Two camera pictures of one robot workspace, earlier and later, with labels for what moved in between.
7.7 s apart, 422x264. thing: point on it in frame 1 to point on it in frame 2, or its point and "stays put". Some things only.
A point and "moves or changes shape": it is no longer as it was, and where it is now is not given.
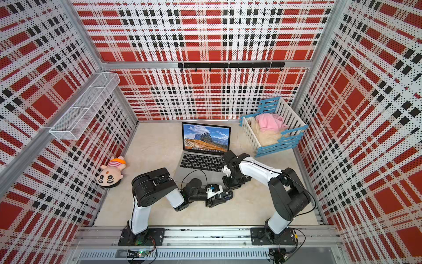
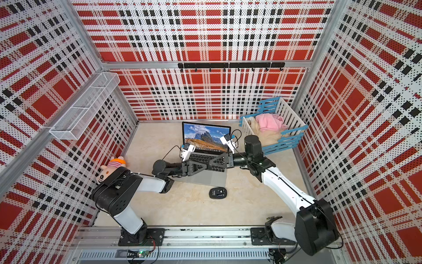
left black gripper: [211, 203] to [189, 168]
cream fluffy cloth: [265, 137] stays put
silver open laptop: [203, 147] stays put
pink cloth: [271, 122] stays put
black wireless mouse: [228, 197] moves or changes shape
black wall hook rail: [232, 65] stays put
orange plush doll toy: [111, 175] stays put
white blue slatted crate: [273, 128] stays put
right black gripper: [229, 186] to [228, 158]
